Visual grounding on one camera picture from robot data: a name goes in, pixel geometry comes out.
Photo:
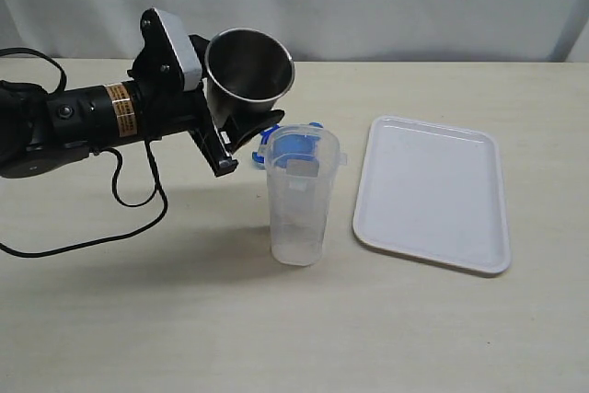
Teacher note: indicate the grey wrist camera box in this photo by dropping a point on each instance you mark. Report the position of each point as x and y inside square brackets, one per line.
[168, 62]

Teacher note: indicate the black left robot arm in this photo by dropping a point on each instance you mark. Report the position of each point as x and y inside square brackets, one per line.
[42, 131]

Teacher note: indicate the clear plastic container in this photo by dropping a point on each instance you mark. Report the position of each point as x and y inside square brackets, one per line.
[300, 195]

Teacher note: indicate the blue plastic lid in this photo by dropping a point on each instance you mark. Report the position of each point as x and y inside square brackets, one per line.
[287, 147]

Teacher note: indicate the stainless steel cup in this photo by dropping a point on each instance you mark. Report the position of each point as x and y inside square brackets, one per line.
[247, 71]

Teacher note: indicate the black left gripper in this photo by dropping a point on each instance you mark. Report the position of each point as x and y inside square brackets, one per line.
[161, 114]

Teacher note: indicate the white backdrop curtain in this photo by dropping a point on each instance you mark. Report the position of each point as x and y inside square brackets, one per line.
[322, 30]

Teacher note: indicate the white rectangular tray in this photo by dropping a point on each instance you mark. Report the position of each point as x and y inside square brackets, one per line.
[433, 193]

